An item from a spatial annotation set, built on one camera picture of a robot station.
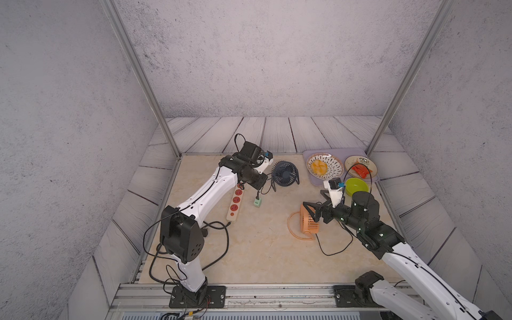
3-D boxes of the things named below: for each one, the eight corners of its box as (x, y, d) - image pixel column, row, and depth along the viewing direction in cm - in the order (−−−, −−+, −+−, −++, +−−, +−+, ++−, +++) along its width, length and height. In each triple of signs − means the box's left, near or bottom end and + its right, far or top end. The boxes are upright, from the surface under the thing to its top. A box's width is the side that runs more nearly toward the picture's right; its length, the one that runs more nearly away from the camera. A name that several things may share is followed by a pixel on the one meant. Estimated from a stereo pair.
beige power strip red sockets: (226, 220, 95) (225, 218, 93) (236, 187, 108) (236, 184, 106) (235, 222, 95) (234, 219, 93) (244, 188, 107) (244, 185, 105)
